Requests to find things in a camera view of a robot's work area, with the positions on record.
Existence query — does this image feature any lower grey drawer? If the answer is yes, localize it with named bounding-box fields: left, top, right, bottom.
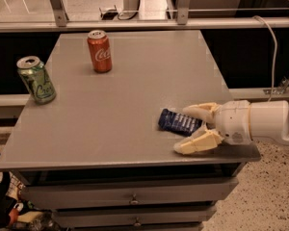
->
left=53, top=206, right=216, bottom=227

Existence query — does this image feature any clutter pile on floor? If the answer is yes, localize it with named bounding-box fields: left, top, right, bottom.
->
left=0, top=148, right=61, bottom=231

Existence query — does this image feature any grey drawer cabinet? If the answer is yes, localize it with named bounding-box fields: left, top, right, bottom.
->
left=0, top=30, right=260, bottom=231

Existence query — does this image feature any upper grey drawer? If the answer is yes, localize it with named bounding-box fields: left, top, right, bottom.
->
left=21, top=177, right=238, bottom=210

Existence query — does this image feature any red coca-cola can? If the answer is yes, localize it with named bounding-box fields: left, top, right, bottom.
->
left=87, top=30, right=112, bottom=73

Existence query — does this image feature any white cable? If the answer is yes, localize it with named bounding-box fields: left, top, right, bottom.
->
left=252, top=14, right=279, bottom=102

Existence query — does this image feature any metal railing frame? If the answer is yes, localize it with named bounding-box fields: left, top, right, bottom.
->
left=0, top=0, right=289, bottom=33

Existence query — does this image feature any lower drawer knob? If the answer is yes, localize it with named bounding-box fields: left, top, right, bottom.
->
left=133, top=218, right=142, bottom=227

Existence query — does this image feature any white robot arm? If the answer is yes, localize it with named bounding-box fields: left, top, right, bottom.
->
left=174, top=100, right=289, bottom=155

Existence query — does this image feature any upper drawer knob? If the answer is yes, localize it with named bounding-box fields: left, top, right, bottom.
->
left=129, top=194, right=139, bottom=205

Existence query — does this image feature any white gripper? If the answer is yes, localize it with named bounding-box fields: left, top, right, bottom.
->
left=173, top=100, right=251, bottom=155

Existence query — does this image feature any green soda can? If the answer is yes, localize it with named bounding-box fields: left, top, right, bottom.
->
left=16, top=56, right=56, bottom=104

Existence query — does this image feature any blue rxbar blueberry wrapper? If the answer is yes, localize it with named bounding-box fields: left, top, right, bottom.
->
left=158, top=109, right=202, bottom=137

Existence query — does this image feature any drawer knob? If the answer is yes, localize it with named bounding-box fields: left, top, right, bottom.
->
left=133, top=218, right=142, bottom=227
left=129, top=194, right=139, bottom=205

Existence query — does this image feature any grey drawer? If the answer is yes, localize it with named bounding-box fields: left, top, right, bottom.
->
left=53, top=206, right=216, bottom=227
left=21, top=177, right=238, bottom=210

